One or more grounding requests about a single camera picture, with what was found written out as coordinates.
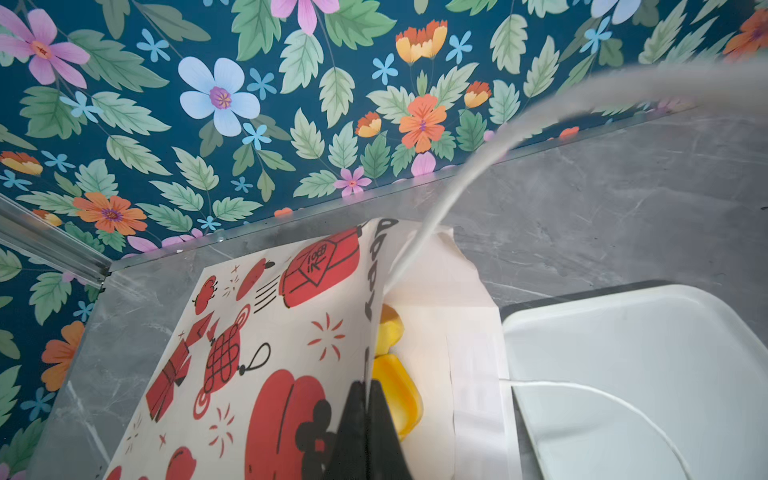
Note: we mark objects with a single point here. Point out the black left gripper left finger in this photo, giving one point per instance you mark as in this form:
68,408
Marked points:
349,456

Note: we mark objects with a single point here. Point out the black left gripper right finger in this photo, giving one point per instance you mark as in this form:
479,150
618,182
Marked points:
385,458

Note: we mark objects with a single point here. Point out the round yellow striped fake bun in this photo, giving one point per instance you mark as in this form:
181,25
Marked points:
402,396

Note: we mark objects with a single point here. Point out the red printed white paper bag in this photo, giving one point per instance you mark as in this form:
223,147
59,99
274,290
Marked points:
253,382

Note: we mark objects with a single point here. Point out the white plastic tray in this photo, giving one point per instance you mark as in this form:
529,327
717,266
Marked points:
658,383

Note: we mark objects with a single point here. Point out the aluminium frame post left rear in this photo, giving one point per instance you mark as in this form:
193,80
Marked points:
29,234

